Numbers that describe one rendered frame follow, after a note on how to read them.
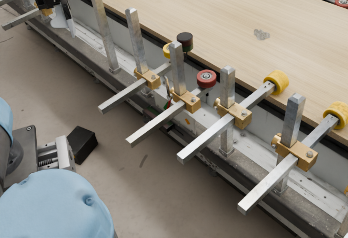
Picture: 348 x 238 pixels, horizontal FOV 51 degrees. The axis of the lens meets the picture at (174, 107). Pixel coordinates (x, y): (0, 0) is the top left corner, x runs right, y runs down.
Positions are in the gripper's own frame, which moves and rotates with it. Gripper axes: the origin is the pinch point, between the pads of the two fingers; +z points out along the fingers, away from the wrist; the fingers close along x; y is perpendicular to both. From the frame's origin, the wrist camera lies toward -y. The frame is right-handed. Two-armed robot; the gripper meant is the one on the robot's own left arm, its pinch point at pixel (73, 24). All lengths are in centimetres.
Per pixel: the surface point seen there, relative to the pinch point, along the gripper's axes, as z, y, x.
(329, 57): 42, -94, 2
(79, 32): 70, 3, -111
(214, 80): 41, -46, -4
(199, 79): 41, -40, -7
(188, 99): 45, -33, -1
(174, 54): 24.0, -30.7, -4.7
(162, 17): 42, -40, -58
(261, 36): 40, -75, -21
